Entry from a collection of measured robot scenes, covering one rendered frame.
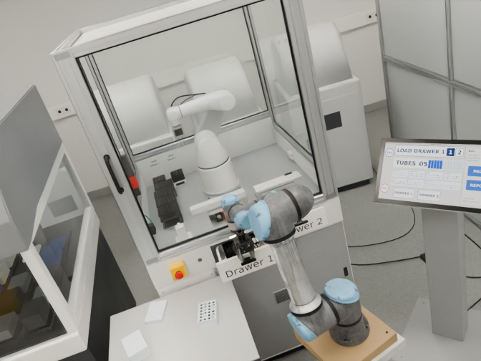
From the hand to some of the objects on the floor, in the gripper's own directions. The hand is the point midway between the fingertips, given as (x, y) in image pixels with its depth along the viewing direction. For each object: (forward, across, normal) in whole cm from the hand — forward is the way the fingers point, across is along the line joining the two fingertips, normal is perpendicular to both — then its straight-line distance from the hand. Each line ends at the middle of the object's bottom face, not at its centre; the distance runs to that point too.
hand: (248, 259), depth 207 cm
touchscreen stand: (+91, +91, -11) cm, 129 cm away
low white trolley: (+91, -41, -13) cm, 100 cm away
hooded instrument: (+90, -173, +53) cm, 202 cm away
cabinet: (+90, +5, +65) cm, 112 cm away
